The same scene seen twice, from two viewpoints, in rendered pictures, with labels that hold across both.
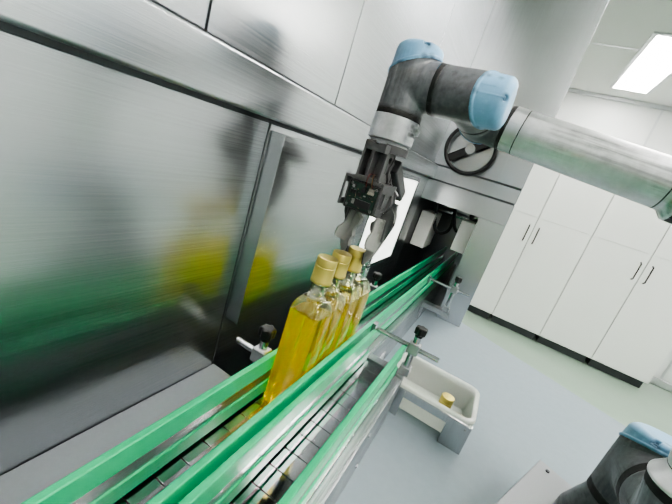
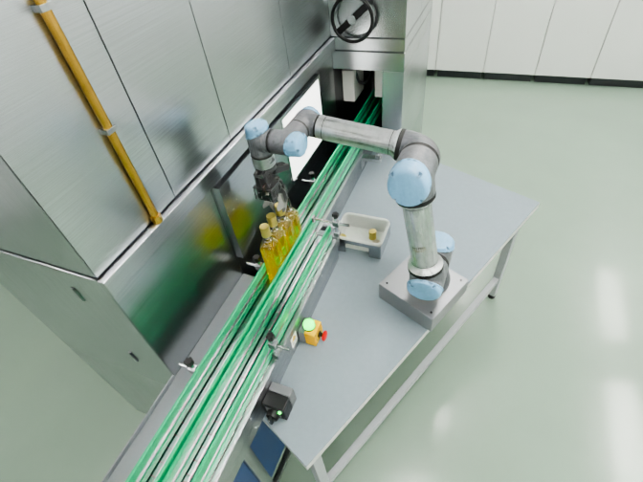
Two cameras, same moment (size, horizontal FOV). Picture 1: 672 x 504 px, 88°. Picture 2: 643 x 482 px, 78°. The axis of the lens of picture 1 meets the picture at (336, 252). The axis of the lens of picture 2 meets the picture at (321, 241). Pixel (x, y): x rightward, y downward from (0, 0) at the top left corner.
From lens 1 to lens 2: 0.96 m
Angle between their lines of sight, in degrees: 30
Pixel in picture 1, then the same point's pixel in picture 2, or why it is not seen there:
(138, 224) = (192, 259)
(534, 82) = not seen: outside the picture
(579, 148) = (347, 140)
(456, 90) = (277, 150)
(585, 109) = not seen: outside the picture
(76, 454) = (216, 324)
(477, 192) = (373, 51)
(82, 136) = (169, 255)
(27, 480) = (209, 336)
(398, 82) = (253, 147)
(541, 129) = (329, 133)
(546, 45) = not seen: outside the picture
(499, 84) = (292, 145)
